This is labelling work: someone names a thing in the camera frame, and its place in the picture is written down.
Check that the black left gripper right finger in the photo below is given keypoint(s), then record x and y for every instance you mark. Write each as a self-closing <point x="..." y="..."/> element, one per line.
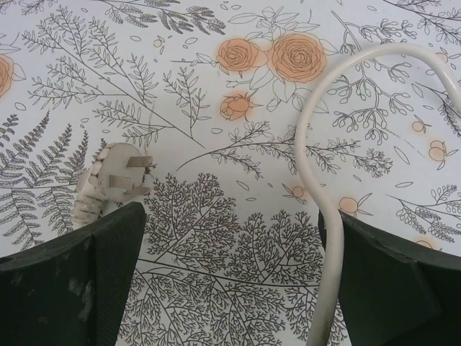
<point x="399" y="288"/>

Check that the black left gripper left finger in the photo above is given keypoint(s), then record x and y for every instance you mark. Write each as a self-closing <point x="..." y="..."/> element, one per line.
<point x="65" y="281"/>

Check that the white three-pin plug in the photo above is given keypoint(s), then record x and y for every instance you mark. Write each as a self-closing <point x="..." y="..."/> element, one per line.
<point x="115" y="169"/>

